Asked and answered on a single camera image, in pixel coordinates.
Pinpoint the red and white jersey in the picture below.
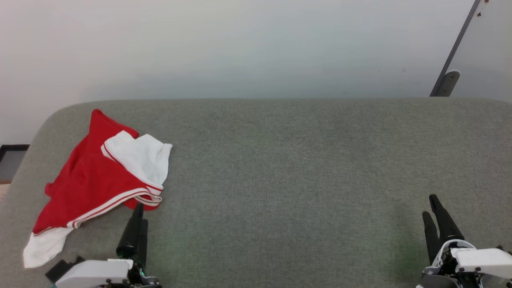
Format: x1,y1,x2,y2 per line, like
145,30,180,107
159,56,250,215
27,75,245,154
23,109,173,269

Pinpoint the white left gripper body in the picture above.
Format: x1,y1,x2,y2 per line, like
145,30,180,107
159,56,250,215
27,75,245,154
55,258,162,288

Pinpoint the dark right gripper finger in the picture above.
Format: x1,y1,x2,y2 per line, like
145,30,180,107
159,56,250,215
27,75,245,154
429,194,465,247
422,211,441,265

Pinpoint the grey metal diagonal bar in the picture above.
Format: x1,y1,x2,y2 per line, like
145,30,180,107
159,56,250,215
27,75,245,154
429,0,482,97

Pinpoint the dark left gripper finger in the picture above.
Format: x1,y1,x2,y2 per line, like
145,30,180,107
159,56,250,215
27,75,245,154
116,203,144,259
135,218,149,272

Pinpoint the dark framed panel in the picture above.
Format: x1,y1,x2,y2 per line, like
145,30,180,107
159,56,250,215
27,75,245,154
0,144,31,185

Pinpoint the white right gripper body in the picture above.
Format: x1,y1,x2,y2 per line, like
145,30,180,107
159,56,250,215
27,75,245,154
416,239,512,288

